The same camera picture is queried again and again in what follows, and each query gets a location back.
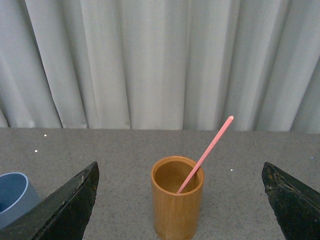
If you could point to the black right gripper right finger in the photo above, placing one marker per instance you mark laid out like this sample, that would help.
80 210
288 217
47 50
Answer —
295 204

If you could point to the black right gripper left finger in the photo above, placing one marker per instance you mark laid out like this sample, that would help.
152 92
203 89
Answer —
63 215

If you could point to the white pleated curtain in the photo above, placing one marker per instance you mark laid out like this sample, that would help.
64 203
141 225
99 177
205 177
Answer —
160 64

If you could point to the blue plastic cup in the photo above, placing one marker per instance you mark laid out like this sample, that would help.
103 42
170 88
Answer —
17 197

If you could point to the pink chopstick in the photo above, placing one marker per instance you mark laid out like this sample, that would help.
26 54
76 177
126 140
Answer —
210 147

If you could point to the bamboo chopstick holder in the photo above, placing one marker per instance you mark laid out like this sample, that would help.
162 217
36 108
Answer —
175 215

